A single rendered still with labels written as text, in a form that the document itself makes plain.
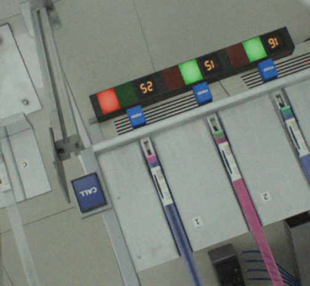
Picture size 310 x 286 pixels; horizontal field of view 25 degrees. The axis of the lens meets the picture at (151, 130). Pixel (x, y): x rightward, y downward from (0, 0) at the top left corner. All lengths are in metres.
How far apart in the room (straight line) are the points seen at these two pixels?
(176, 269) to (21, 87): 0.67
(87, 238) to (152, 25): 0.69
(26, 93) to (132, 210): 0.81
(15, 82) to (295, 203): 0.94
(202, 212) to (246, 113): 0.17
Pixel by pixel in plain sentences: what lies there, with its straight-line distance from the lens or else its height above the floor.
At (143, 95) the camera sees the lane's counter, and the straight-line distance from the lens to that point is 1.10.
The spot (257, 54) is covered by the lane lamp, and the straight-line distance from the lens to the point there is 1.13.
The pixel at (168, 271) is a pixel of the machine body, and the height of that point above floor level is 0.62.
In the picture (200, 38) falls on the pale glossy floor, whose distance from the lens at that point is 1.83.
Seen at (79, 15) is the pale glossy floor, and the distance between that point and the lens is 1.74.
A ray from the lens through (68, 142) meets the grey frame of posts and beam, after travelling 1.15.
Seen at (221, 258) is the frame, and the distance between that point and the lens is 1.35.
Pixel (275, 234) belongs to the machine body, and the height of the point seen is 0.62.
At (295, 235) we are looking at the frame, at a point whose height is 0.66.
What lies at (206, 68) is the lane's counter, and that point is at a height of 0.66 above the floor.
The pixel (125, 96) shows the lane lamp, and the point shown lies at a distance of 1.10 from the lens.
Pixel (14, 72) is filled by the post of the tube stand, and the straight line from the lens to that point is 1.77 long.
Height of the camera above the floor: 1.62
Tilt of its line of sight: 58 degrees down
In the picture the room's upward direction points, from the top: 156 degrees clockwise
